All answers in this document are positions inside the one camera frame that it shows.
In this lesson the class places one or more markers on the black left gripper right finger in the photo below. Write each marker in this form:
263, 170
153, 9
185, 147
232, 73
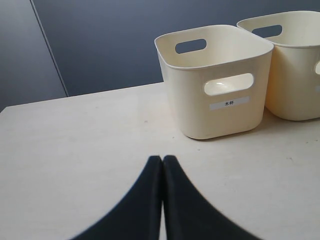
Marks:
188, 215

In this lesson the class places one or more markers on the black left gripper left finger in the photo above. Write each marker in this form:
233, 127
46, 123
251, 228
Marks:
138, 214

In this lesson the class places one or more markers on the left cream plastic bin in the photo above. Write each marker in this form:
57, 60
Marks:
212, 64

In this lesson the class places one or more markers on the white label on left bin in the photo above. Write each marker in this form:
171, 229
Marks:
229, 103

